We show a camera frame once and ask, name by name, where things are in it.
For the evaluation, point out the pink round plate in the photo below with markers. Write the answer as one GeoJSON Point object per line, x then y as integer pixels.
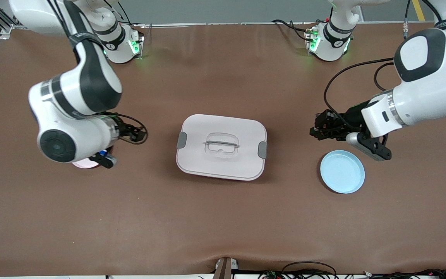
{"type": "Point", "coordinates": [83, 165]}

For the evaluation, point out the brown camera mount bar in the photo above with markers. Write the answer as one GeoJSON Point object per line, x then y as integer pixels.
{"type": "Point", "coordinates": [225, 269]}

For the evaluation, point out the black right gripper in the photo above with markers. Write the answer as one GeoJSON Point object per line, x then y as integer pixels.
{"type": "Point", "coordinates": [125, 130]}

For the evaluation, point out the light blue round plate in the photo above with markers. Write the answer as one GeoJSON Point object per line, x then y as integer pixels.
{"type": "Point", "coordinates": [342, 172]}

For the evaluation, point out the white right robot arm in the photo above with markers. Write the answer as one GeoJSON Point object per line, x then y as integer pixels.
{"type": "Point", "coordinates": [76, 89]}

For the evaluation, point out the white lidded storage box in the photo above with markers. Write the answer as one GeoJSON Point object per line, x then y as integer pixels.
{"type": "Point", "coordinates": [221, 155]}

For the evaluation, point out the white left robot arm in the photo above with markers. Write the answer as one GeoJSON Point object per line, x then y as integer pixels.
{"type": "Point", "coordinates": [432, 89]}

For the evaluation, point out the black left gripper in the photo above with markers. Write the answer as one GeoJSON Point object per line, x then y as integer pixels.
{"type": "Point", "coordinates": [350, 117]}

